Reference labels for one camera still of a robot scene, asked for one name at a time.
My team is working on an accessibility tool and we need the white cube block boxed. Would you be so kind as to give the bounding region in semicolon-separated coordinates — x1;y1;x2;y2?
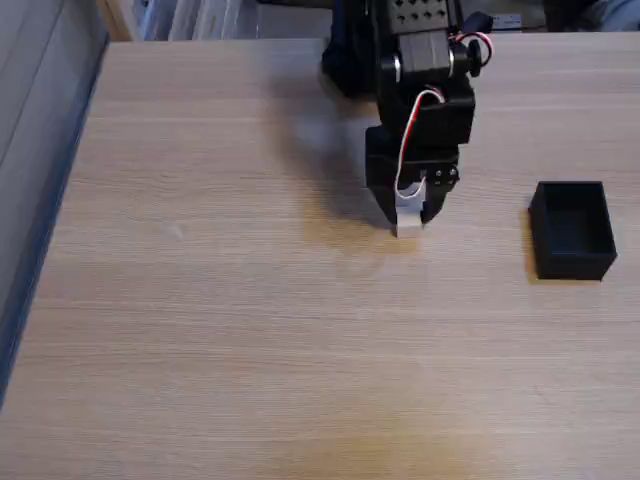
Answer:
394;192;427;238

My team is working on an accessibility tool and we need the black open box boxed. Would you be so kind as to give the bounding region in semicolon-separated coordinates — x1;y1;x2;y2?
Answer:
527;180;619;282

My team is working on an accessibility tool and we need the small black object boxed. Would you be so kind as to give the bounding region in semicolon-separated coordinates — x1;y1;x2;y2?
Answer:
462;12;495;35

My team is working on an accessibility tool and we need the white hanging fabric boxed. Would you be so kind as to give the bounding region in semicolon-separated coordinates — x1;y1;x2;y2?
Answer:
133;0;261;42

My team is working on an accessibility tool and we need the blue fabric item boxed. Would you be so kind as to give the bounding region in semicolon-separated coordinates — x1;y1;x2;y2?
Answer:
597;0;640;33

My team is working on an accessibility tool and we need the white red gripper cable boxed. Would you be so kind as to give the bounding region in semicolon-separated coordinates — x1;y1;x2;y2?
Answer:
394;88;447;203

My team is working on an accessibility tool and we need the white red wrist cable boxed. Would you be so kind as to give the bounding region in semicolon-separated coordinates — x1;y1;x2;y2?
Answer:
448;30;497;64

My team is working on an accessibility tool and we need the wooden post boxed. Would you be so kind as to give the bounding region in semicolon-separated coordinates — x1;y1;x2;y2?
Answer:
96;0;134;42

